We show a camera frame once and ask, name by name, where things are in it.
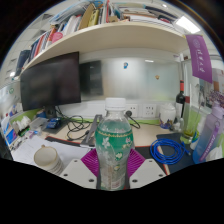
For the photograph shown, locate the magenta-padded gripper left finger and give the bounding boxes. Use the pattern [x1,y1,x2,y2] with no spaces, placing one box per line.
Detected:
[59,148,101,190]

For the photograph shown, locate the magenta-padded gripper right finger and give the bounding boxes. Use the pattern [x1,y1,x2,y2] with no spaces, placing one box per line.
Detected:
[126,148,167,190]

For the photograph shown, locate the clear green-labelled drink bottle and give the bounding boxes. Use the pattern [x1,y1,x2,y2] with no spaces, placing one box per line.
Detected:
[94,97,135,192]

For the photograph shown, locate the large purple water bottle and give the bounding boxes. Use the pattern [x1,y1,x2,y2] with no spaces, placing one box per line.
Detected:
[192,101,224,165]

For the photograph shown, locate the blank white paper sheet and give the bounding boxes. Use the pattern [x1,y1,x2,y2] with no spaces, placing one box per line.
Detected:
[49,141,91,162]

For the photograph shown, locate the cream patterned ceramic mug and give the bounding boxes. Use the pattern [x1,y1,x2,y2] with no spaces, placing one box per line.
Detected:
[33,144,65,176]

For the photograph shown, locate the black desk mat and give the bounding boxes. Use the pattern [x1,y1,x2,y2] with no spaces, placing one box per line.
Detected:
[136,132,198,176]

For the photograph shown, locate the grey metal laptop stand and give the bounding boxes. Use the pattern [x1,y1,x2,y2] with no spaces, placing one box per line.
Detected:
[79,114,103,148]

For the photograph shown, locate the small blue device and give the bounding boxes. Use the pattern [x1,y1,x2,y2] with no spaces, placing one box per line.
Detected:
[45,117,63,130]

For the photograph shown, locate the handwritten white paper sheet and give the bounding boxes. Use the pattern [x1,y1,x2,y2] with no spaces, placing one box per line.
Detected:
[11,134,51,164]

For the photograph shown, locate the clear drinking glass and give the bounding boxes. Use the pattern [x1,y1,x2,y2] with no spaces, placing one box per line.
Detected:
[179,109,198,145]

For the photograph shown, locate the clear plastic box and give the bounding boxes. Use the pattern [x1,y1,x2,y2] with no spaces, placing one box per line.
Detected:
[29,117,49,131]

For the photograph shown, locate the crumpled white tissue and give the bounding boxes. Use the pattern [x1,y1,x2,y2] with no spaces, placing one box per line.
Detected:
[206,144,224,162]

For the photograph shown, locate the dark wine bottle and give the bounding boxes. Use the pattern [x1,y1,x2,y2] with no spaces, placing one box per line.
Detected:
[175,79,187,123]

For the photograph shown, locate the black computer monitor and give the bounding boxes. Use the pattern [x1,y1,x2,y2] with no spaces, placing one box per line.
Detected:
[19,51,83,118]

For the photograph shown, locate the group photo poster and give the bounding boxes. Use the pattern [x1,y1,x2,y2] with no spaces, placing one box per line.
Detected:
[199,68,224,111]

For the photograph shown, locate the purple hanging pennant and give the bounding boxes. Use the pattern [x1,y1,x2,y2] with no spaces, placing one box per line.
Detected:
[184,34,214,84]

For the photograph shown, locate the ceiling lights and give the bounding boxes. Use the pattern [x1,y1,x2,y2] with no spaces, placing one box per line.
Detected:
[174,15,201,34]

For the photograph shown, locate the coiled blue cable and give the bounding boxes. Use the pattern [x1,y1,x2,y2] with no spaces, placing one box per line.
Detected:
[149,138,192,166]

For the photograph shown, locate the black cable tangle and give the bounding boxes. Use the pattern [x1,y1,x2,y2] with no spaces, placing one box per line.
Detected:
[54,106,94,141]

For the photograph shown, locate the white wall socket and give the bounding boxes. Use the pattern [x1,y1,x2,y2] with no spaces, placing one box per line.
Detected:
[125,103,139,118]
[142,103,157,118]

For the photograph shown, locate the wall shelf with books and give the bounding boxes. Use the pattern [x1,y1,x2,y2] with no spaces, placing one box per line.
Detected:
[13,0,191,79]

